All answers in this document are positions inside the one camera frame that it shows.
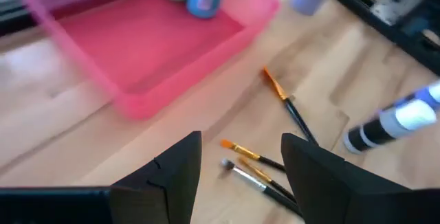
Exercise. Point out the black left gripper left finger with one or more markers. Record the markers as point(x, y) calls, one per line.
point(165, 196)

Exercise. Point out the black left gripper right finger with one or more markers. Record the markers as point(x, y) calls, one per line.
point(326, 193)

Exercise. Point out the small grey paint bottle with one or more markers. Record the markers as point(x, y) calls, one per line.
point(369, 134)

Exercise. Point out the grey silver ferrule brush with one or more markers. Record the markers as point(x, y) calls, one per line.
point(254, 181)

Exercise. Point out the angled orange tipped paint brush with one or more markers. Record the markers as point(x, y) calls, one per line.
point(299, 119)

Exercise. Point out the thin tipped gold ferrule brush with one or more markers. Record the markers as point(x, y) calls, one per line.
point(261, 174)

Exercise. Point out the pink plastic bin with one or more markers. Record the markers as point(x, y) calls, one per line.
point(148, 52)

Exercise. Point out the silver metal mounting plate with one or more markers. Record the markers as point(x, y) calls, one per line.
point(395, 2)

